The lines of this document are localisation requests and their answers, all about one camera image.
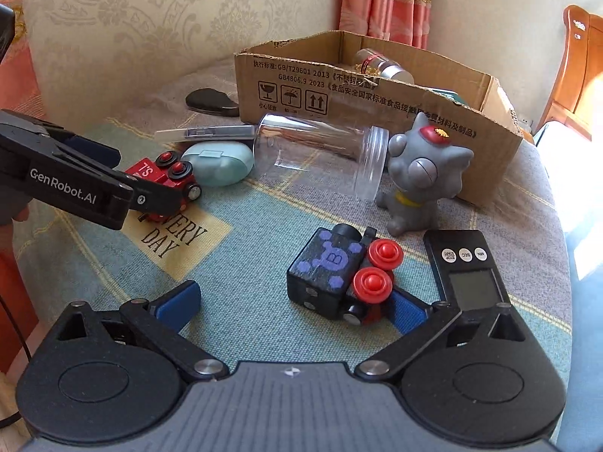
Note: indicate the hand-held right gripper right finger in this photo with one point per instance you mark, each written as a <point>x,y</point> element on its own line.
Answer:
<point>407,313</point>

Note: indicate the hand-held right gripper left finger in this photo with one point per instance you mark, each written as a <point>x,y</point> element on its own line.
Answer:
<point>179,303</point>

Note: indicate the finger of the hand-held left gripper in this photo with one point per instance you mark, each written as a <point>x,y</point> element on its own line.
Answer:
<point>94,153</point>
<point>160,198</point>

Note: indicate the red toy train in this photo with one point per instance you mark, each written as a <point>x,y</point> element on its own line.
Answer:
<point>155,169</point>

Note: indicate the mint green case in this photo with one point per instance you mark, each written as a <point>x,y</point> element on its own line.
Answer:
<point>221,165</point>

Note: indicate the black digital timer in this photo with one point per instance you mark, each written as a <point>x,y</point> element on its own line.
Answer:
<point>471,282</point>

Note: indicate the black toy train purple print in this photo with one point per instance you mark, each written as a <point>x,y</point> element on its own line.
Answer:
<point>325,263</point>

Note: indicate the grey toy figurine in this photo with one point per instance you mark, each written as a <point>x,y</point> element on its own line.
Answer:
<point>424,183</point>

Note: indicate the clear plastic jar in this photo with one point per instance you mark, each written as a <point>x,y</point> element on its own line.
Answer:
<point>320,150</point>

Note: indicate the cardboard box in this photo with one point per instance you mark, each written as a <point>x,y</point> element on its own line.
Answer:
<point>353,103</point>

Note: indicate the person's left hand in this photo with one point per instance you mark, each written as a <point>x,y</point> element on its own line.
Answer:
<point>4,240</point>

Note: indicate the black oval pad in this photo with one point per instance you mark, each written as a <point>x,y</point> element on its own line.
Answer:
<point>209,101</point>

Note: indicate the red cloth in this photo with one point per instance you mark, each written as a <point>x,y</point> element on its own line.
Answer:
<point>19,70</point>

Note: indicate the dark object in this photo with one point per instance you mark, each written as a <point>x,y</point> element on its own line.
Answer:
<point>5,19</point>

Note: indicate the green wipes packet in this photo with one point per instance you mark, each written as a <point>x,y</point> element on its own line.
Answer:
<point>447,95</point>

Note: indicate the clear bottle silver cap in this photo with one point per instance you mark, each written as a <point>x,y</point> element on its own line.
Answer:
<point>377,63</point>

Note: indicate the pink patterned curtain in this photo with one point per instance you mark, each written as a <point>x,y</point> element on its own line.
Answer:
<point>381,4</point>

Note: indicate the wooden bed headboard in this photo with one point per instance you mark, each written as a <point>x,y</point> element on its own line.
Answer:
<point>574,70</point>

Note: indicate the cartoon sticker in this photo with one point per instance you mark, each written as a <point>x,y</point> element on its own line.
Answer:
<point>579,22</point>

